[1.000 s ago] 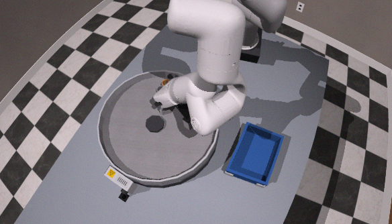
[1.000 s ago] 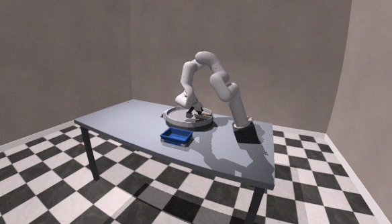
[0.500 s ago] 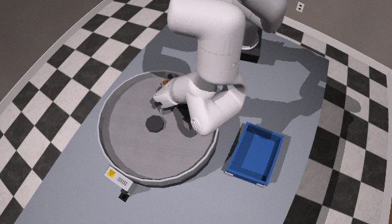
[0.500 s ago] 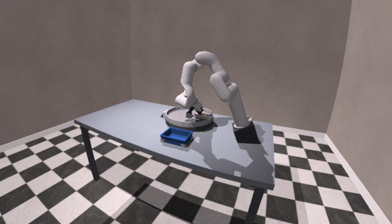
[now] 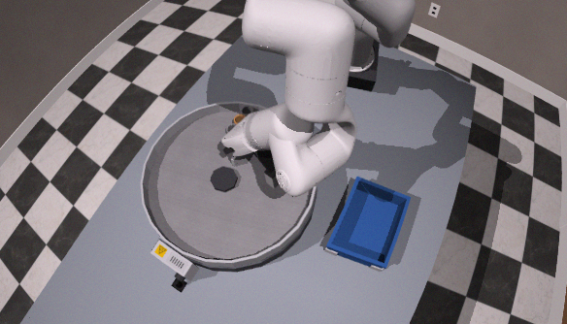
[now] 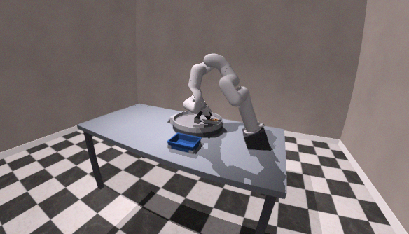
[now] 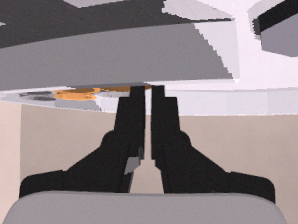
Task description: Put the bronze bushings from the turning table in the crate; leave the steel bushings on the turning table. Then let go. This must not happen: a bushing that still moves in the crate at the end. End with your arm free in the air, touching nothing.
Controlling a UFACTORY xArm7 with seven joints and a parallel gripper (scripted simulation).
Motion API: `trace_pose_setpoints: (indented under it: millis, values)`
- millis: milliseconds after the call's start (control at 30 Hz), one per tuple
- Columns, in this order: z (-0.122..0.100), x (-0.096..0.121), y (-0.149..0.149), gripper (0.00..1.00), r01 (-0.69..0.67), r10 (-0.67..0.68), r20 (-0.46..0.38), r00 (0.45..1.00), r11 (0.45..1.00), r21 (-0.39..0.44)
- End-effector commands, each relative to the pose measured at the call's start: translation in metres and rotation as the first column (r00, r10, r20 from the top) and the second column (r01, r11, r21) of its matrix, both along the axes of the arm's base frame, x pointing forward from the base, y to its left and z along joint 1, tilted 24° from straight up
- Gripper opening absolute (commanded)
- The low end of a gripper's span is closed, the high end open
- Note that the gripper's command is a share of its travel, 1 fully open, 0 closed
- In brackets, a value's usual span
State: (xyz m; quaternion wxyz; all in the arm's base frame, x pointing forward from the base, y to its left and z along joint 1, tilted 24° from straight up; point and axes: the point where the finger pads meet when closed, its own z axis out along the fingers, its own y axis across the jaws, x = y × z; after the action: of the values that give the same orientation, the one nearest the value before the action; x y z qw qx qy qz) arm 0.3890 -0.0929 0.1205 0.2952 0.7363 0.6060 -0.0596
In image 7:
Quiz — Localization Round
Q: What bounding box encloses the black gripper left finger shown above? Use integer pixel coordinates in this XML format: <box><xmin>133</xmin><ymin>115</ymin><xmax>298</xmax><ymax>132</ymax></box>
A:
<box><xmin>19</xmin><ymin>86</ymin><xmax>146</xmax><ymax>199</ymax></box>

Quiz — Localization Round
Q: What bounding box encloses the grey metal bushing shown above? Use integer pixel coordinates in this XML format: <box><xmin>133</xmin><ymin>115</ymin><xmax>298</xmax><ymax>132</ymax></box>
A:
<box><xmin>16</xmin><ymin>91</ymin><xmax>57</xmax><ymax>96</ymax></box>
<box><xmin>92</xmin><ymin>89</ymin><xmax>130</xmax><ymax>99</ymax></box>
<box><xmin>20</xmin><ymin>94</ymin><xmax>61</xmax><ymax>101</ymax></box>

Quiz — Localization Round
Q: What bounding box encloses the bronze bushing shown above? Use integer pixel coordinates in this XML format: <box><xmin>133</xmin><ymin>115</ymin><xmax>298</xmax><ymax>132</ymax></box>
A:
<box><xmin>54</xmin><ymin>88</ymin><xmax>100</xmax><ymax>94</ymax></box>
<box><xmin>53</xmin><ymin>92</ymin><xmax>97</xmax><ymax>100</ymax></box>
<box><xmin>99</xmin><ymin>86</ymin><xmax>151</xmax><ymax>92</ymax></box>

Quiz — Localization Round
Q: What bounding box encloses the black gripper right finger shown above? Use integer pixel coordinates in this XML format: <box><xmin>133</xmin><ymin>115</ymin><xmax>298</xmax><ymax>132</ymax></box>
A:
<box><xmin>151</xmin><ymin>85</ymin><xmax>276</xmax><ymax>205</ymax></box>

